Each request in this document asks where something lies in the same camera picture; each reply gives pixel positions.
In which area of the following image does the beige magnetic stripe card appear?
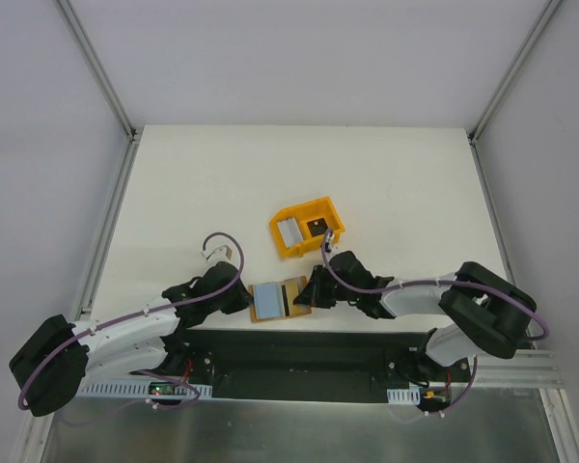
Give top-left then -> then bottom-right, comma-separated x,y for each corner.
280,276 -> 312,318

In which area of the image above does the orange leather card holder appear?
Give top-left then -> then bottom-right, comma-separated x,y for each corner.
249,281 -> 290,323

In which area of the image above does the yellow plastic bin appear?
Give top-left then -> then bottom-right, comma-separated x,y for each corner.
269,196 -> 345,259

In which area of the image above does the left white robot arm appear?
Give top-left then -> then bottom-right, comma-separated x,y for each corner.
9,261 -> 252,417

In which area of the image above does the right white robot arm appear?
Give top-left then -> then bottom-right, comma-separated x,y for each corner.
294,251 -> 537,381

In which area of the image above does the black credit card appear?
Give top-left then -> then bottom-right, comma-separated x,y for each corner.
307,218 -> 329,238

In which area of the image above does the grey credit card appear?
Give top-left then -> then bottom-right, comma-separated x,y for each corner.
277,218 -> 303,248

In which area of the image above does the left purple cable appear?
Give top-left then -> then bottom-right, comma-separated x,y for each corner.
16,231 -> 245,428

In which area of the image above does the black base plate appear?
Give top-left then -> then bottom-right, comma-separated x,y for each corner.
153,329 -> 470,403

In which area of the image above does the right white cable duct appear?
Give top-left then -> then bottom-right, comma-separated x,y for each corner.
387,388 -> 421,406

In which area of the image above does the white cable duct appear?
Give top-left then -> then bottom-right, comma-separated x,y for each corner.
77,380 -> 212,400
387,388 -> 421,406

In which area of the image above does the left white cable duct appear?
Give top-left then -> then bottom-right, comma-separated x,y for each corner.
77,380 -> 212,400

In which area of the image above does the left aluminium frame post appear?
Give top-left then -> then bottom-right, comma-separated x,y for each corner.
53,0 -> 137,141

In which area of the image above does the aluminium frame post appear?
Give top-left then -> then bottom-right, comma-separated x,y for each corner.
468,0 -> 565,146
53,0 -> 137,141

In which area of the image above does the right aluminium rail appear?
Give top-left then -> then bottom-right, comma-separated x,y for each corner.
474,349 -> 565,390

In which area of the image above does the right aluminium frame post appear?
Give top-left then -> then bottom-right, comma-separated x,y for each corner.
468,0 -> 565,146

